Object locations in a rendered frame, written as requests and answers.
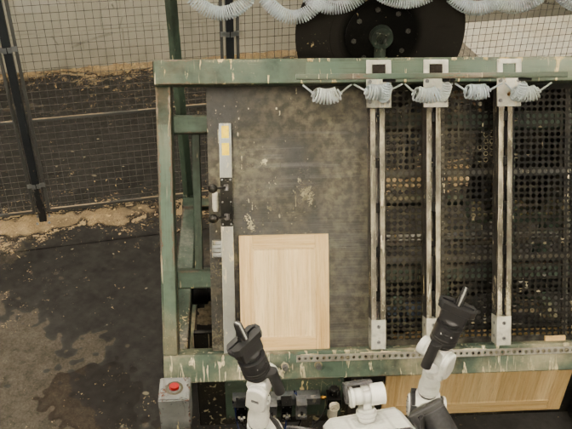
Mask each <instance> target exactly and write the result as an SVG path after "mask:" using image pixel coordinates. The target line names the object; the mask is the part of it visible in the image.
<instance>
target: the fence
mask: <svg viewBox="0 0 572 429"><path fill-rule="evenodd" d="M221 126H229V138H221ZM221 143H229V155H226V156H222V148H221ZM219 145H220V178H231V177H232V124H231V123H219ZM221 255H222V293H223V329H224V353H228V352H227V350H226V345H227V344H228V343H229V342H230V341H231V340H232V339H233V338H235V337H236V330H235V328H234V325H233V324H234V323H235V322H236V318H235V277H234V238H233V226H222V227H221Z"/></svg>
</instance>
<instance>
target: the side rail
mask: <svg viewBox="0 0 572 429"><path fill-rule="evenodd" d="M155 90H156V119H157V176H158V204H159V233H160V262H161V290H162V320H163V355H164V356H171V355H178V352H179V350H180V326H179V296H178V274H177V271H178V266H177V235H176V204H175V173H174V122H173V115H174V113H173V90H172V88H170V87H169V86H168V87H167V88H166V87H165V88H157V87H155Z"/></svg>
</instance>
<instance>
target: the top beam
mask: <svg viewBox="0 0 572 429"><path fill-rule="evenodd" d="M497 59H522V72H568V76H567V77H532V81H525V82H526V83H550V82H552V83H572V56H536V57H426V58H315V59H204V60H153V61H152V78H153V84H154V85H155V86H169V87H170V86H172V87H235V86H302V85H303V84H304V85H306V86H320V85H350V84H352V85H353V84H356V85H366V79H336V80H296V79H295V75H296V74H355V73H366V60H391V66H392V73H423V60H449V73H450V72H497ZM503 72H515V64H503ZM401 83H402V84H403V85H404V84H405V83H406V84H423V79H396V82H395V83H392V85H399V84H401ZM450 83H452V84H455V83H458V84H470V83H472V84H481V83H482V84H484V83H486V84H491V83H497V78H456V79H455V82H450Z"/></svg>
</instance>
